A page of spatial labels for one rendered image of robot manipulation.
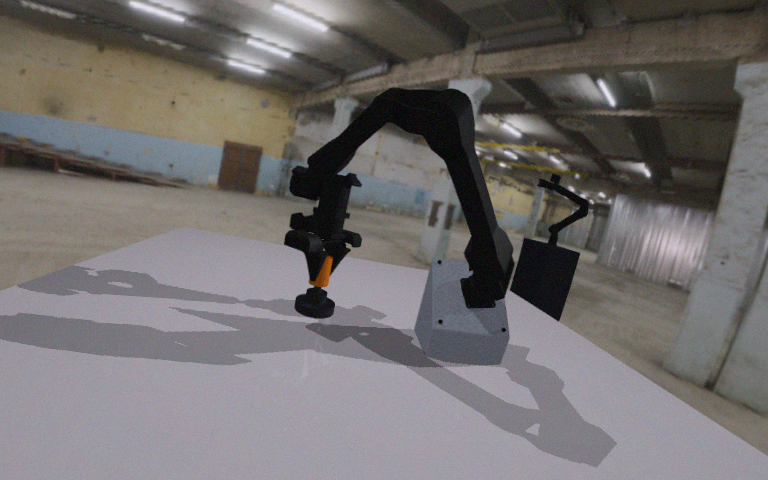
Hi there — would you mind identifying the orange tapered knob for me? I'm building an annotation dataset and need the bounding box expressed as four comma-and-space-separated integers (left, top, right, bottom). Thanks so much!
309, 255, 332, 287

